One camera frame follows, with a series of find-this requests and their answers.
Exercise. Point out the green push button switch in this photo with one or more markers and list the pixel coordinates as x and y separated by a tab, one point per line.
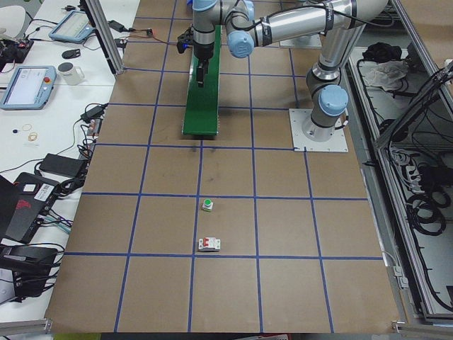
207	205

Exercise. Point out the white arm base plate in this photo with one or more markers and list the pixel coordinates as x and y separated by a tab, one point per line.
308	137

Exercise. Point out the aluminium frame post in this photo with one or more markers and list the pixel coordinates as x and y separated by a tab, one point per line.
96	17

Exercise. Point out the white mug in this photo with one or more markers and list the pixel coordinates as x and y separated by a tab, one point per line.
71	74

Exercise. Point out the white red circuit breaker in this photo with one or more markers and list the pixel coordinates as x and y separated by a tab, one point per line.
209	244

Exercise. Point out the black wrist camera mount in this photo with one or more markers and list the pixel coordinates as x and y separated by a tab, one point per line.
184	40

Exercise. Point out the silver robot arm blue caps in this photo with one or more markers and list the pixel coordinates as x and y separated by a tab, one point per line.
340	22

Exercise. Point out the green conveyor belt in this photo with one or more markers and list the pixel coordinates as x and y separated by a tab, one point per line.
201	112

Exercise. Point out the black power adapter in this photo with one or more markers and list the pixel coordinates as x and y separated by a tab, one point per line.
63	166

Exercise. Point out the teach pendant tablet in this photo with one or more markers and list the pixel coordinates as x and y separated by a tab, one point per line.
29	88
75	27

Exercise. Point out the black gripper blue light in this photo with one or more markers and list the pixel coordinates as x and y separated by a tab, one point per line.
202	52

